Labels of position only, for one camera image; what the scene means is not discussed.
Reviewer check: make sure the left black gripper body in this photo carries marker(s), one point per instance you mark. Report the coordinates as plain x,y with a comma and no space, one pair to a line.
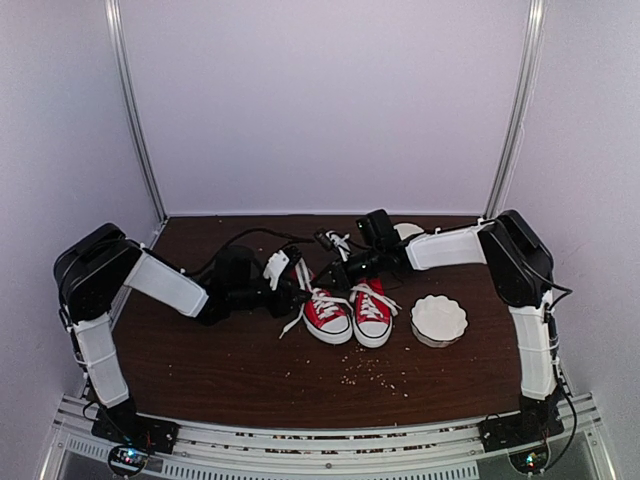
241,295

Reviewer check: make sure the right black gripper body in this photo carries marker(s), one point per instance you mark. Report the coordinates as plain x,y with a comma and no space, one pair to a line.
348,279

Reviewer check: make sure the red canvas sneaker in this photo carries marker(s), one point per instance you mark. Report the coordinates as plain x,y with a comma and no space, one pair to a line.
373,313
326,317

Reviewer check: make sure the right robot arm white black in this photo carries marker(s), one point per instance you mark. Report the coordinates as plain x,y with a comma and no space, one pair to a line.
520,267

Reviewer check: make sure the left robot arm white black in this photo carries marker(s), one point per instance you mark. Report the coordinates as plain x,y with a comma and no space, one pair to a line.
90,274

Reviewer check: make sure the black bowl white inside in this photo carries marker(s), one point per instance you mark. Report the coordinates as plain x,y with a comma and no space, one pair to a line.
406,230

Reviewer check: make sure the white scalloped ceramic bowl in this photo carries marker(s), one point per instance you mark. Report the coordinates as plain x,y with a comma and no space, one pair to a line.
437,321

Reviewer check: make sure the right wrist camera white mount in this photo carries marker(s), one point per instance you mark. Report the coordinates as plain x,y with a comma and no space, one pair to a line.
332,240

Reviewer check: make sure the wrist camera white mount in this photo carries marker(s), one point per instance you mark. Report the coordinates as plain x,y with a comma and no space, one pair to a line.
280,263
332,240

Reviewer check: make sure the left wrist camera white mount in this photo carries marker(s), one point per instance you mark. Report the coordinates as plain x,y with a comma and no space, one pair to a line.
280,263

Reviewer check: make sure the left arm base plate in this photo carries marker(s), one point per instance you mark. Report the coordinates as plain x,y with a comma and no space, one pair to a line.
151,435

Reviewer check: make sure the aluminium front rail frame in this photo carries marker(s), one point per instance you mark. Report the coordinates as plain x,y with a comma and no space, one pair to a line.
442,450

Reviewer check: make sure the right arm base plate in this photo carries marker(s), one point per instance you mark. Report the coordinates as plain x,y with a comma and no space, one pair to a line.
507,432

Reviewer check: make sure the right aluminium corner post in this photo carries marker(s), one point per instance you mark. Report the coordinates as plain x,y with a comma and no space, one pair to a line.
525,85

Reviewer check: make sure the aluminium corner post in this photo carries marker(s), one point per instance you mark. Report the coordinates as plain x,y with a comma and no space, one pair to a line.
117,35
525,85

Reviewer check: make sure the left aluminium corner post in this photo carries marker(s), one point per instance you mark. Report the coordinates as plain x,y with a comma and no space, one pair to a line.
117,35

